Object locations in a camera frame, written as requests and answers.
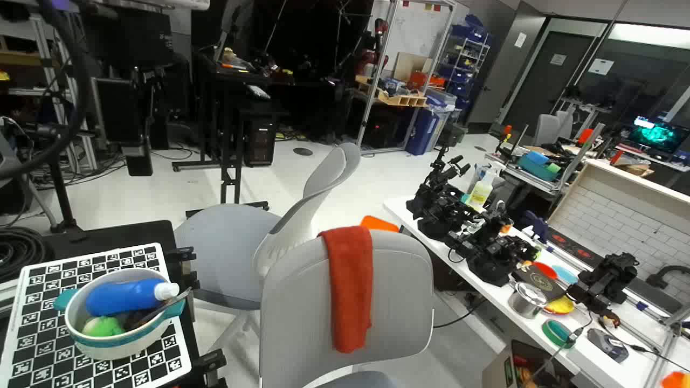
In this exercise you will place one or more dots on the orange terry towel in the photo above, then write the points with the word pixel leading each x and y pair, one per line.
pixel 348 287

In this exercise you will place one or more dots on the grey ribbed office chair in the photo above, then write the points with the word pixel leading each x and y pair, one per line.
pixel 224 250

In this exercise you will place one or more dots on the small orange pad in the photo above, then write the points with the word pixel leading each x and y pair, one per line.
pixel 381 225

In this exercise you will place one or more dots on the blue bin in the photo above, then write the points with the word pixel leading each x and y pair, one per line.
pixel 421 133

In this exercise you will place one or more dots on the black computer tower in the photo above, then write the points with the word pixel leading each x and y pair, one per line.
pixel 259 133

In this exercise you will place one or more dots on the yellow green bottle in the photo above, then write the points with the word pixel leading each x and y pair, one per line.
pixel 479 194

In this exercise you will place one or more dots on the black motor assembly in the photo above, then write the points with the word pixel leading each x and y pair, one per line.
pixel 503 260

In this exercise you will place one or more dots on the shelving rack with items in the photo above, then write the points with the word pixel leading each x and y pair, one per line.
pixel 413 30

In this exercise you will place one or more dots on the shelf with blue bins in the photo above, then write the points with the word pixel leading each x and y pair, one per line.
pixel 467 56

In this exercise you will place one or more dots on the white work table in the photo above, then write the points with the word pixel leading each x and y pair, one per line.
pixel 496 311

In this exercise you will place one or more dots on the teal bag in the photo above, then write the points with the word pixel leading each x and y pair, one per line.
pixel 541 165

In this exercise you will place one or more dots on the metal cup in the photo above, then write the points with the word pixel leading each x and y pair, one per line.
pixel 527 301

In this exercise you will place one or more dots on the red plate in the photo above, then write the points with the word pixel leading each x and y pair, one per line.
pixel 545 271

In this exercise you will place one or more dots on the grey spoon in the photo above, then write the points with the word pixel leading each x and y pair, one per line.
pixel 163 309

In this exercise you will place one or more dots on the light blue plate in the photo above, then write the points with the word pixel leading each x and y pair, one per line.
pixel 568 274

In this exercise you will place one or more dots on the yellow bowl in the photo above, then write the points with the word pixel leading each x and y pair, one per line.
pixel 562 308

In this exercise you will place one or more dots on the blue bottle white cap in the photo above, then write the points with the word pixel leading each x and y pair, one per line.
pixel 121 296

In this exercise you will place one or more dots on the green round lid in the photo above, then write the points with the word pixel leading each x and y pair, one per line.
pixel 557 336

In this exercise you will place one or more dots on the white bowl teal rim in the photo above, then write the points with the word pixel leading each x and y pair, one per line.
pixel 121 346

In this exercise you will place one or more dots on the white brick pattern box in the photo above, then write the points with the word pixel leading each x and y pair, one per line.
pixel 618 224

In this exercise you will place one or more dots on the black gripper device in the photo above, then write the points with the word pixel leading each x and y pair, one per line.
pixel 606 281

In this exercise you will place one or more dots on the green ball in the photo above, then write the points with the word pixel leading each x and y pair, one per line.
pixel 102 327

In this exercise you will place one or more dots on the black pole stand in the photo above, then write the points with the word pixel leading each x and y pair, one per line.
pixel 62 194

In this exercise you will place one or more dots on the grey computer mouse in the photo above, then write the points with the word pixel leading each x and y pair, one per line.
pixel 606 343

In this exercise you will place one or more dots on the monitor with teal screen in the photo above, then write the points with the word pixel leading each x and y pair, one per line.
pixel 659 133

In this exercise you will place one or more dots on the checkered marker board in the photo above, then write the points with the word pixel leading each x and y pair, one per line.
pixel 44 338

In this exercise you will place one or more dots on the black camera rig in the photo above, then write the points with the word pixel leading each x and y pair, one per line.
pixel 438 206

